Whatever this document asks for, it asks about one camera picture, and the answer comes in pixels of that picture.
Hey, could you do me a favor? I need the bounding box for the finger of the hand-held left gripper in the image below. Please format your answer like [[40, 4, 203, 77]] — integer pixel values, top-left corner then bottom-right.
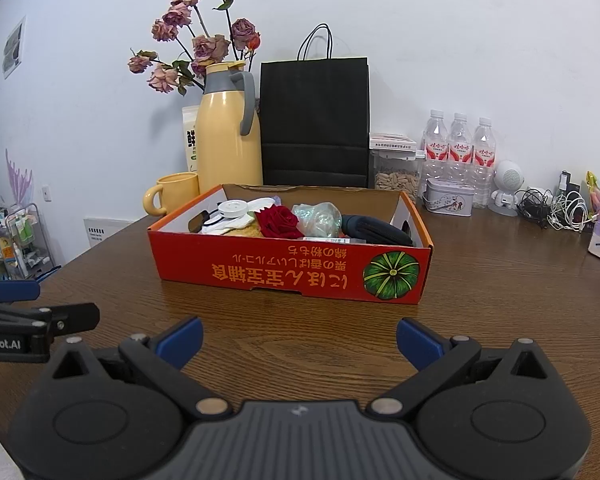
[[0, 280, 42, 306], [0, 302, 101, 347]]

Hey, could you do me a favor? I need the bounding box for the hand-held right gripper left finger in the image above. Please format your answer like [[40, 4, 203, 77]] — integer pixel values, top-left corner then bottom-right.
[[50, 316, 233, 420]]

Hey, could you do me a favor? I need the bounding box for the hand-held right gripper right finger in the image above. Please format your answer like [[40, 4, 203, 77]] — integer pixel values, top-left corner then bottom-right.
[[365, 317, 548, 418]]

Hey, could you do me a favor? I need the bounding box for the red cardboard box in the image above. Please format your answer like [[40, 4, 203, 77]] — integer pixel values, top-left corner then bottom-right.
[[147, 183, 434, 306]]

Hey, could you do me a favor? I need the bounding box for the black zip case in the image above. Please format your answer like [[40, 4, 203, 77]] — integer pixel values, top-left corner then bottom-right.
[[340, 214, 415, 247]]

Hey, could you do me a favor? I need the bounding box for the white cloth glove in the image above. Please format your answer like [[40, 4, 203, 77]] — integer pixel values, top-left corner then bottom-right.
[[202, 197, 276, 236]]

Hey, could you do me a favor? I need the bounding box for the white round disc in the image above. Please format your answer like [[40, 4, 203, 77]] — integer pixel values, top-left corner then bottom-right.
[[217, 199, 248, 218]]

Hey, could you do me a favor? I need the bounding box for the red artificial flower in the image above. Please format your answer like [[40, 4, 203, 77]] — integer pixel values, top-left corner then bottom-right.
[[255, 204, 303, 239]]

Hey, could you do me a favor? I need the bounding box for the clear plastic bottle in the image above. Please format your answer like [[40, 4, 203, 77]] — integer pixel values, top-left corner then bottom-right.
[[292, 201, 342, 238]]

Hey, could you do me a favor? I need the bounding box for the grey printed tin box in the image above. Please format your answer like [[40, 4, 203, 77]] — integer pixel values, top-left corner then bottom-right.
[[421, 177, 475, 217]]

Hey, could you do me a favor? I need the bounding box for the yellow mug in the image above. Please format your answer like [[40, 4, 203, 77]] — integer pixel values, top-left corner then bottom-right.
[[142, 172, 201, 217]]

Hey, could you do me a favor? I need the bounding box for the clear jar of seeds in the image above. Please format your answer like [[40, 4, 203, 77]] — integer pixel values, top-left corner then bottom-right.
[[370, 147, 426, 196]]

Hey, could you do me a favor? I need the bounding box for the white robot toy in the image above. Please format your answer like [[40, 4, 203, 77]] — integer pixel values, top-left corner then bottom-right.
[[489, 160, 525, 217]]

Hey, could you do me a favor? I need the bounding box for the white milk carton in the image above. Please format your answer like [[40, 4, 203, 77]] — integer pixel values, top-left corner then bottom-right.
[[181, 106, 201, 173]]

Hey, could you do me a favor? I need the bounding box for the small white flat box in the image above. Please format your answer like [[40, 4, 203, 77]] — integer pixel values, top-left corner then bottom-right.
[[369, 132, 415, 150]]

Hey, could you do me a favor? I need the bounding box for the yellow thermos jug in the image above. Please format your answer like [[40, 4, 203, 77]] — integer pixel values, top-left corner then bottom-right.
[[195, 61, 264, 193]]

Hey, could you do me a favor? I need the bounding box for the black paper bag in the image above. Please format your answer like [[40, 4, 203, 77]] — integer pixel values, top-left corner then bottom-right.
[[259, 23, 371, 190]]

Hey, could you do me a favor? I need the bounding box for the dried rose bouquet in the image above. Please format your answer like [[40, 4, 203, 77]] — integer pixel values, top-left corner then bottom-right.
[[126, 0, 262, 96]]

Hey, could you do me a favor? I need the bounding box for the metal wire shelf cart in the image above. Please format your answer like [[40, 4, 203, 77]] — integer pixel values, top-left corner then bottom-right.
[[0, 203, 61, 281]]

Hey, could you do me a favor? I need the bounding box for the white wall panel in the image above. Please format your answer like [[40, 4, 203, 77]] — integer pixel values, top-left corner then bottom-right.
[[83, 217, 126, 248]]

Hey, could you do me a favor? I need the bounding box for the purple flower wall sticker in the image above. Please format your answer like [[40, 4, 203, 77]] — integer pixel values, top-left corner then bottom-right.
[[5, 149, 33, 206]]

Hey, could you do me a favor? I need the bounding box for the tangled black cable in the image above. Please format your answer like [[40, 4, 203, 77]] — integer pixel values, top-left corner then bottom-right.
[[515, 186, 553, 226]]

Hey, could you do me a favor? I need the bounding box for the tangled white cable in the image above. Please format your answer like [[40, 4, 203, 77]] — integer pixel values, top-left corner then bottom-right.
[[550, 191, 588, 232]]

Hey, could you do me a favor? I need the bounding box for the wall poster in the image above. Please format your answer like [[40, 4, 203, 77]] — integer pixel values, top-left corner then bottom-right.
[[2, 16, 27, 80]]

